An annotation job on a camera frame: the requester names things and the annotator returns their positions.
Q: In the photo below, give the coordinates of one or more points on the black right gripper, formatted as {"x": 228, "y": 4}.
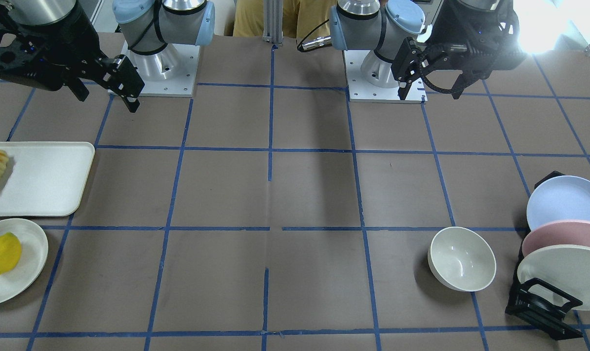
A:
{"x": 69, "y": 43}

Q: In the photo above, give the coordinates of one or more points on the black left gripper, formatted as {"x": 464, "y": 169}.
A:
{"x": 445, "y": 30}

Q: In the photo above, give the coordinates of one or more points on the white ceramic bowl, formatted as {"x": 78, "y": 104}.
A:
{"x": 461, "y": 260}

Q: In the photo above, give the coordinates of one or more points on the yellow lemon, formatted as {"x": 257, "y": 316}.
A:
{"x": 10, "y": 252}

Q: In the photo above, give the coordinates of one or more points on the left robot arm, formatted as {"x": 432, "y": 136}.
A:
{"x": 367, "y": 25}

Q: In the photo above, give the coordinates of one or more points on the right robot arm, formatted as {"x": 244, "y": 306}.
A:
{"x": 150, "y": 25}

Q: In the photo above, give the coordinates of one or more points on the white rectangular tray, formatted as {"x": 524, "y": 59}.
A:
{"x": 44, "y": 178}

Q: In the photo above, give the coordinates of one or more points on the person in yellow shirt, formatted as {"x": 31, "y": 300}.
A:
{"x": 299, "y": 18}

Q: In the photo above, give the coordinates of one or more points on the light blue plate in rack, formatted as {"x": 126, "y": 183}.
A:
{"x": 559, "y": 198}

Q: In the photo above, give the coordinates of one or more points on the pink plate in rack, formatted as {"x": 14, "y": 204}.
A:
{"x": 561, "y": 232}

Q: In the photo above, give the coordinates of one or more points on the white round plate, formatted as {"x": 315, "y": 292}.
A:
{"x": 34, "y": 253}

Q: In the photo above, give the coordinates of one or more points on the cream plate in rack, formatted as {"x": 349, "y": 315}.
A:
{"x": 567, "y": 267}

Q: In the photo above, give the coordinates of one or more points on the black dish rack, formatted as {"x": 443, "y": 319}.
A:
{"x": 544, "y": 306}

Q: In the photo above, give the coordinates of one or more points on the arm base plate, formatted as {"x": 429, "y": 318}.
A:
{"x": 412, "y": 92}
{"x": 178, "y": 83}

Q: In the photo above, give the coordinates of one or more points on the aluminium frame post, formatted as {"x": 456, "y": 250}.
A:
{"x": 272, "y": 22}

